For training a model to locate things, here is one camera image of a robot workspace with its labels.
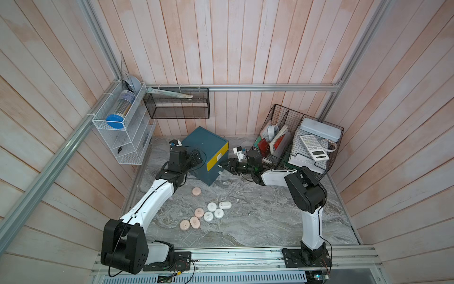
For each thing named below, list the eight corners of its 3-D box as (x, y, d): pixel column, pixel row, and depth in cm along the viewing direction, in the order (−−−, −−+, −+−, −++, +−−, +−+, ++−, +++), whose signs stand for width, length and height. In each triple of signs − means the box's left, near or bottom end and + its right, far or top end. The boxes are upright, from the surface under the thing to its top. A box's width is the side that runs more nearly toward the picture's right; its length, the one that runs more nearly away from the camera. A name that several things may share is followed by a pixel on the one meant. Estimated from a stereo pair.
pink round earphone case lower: (189, 228, 84) (189, 227, 82) (191, 218, 87) (190, 216, 85) (199, 228, 84) (199, 227, 82) (200, 218, 87) (200, 216, 85)
